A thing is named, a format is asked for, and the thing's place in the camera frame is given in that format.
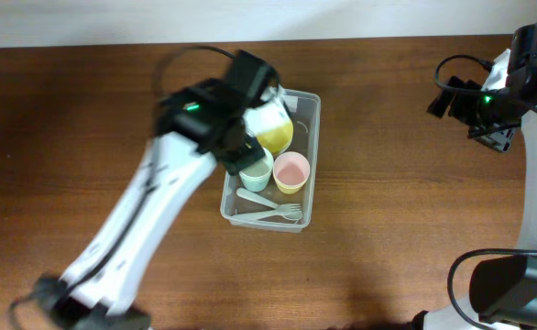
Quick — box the white plastic cup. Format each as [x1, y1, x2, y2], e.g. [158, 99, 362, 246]
[239, 148, 274, 182]

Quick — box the green plastic cup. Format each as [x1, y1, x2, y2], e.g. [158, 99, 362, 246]
[241, 177, 270, 193]

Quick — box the yellow plastic bowl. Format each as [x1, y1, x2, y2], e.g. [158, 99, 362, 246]
[256, 121, 294, 155]

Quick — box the pink plastic cup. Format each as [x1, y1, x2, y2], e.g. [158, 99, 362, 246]
[273, 151, 311, 187]

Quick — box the yellow plastic cup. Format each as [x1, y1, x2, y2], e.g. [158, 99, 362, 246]
[275, 178, 306, 194]

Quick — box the grey plastic fork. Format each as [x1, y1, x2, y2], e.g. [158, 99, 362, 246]
[234, 203, 302, 221]

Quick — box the grey plastic spoon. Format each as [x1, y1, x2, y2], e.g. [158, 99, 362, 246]
[236, 188, 281, 210]

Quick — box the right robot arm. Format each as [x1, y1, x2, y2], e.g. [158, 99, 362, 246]
[407, 22, 537, 329]

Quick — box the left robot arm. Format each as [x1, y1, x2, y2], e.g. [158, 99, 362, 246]
[27, 49, 279, 329]

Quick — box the white label on bin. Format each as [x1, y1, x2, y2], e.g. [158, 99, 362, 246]
[283, 94, 299, 113]

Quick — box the clear plastic storage bin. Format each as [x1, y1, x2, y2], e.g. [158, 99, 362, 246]
[220, 89, 321, 233]

